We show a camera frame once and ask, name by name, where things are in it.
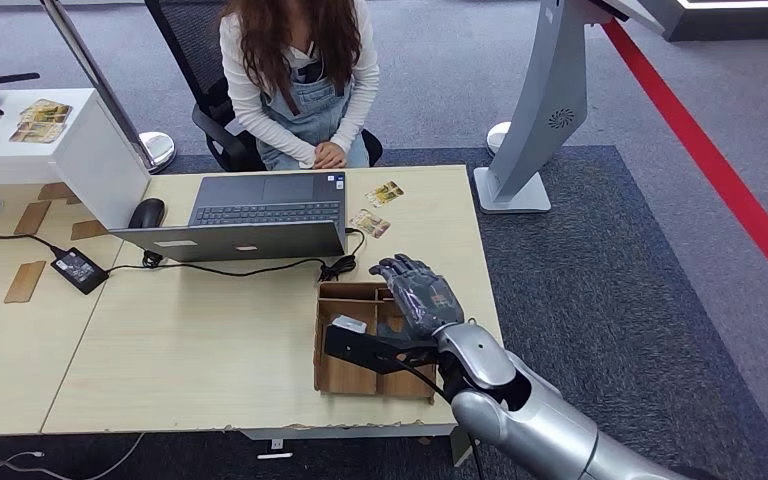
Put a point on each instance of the person's right forearm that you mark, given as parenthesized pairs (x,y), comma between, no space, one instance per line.
(271,136)

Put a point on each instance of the red barrier belt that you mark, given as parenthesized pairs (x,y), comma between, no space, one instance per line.
(708,159)

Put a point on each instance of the dark display platform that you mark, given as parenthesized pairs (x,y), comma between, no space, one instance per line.
(742,23)

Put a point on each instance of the person's right hand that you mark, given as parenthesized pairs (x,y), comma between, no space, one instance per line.
(322,159)

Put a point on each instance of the grey laptop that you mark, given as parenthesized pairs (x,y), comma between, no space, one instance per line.
(265,199)

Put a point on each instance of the black computer mouse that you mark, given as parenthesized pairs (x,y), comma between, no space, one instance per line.
(147,214)

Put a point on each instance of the person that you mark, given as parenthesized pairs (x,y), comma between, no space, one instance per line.
(311,99)

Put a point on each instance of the chrome stanchion post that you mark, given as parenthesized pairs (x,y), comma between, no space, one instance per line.
(157,149)

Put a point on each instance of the black power adapter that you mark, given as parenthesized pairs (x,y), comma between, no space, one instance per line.
(78,272)

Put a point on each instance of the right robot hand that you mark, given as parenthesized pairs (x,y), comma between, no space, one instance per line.
(424,301)

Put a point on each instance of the wooden divided tray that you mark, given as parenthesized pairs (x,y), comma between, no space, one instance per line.
(351,371)

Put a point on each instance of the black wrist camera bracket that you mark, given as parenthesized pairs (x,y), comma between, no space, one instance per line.
(371,348)

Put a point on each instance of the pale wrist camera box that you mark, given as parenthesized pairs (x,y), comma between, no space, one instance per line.
(349,324)

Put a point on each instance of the dark blue rug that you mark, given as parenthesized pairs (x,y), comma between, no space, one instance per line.
(622,265)

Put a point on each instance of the black mesh office chair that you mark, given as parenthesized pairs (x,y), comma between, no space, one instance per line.
(185,40)

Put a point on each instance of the person's left hand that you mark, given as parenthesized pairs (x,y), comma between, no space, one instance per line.
(336,154)

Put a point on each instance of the white counter box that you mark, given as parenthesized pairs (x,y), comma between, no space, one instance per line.
(92,166)

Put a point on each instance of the grey desk support frame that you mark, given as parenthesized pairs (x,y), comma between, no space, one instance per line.
(331,434)

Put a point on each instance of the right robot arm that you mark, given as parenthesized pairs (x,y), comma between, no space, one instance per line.
(530,424)

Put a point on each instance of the white stanchion base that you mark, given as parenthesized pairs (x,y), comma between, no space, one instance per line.
(496,136)

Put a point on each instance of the yellow ID card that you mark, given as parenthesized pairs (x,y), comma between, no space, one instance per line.
(384,194)

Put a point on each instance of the person's left forearm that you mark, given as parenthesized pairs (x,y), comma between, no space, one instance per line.
(357,119)

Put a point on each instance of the grey kiosk stand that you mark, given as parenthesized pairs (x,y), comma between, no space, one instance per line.
(543,99)

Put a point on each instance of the brown patterned card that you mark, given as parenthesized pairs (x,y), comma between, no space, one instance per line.
(369,222)

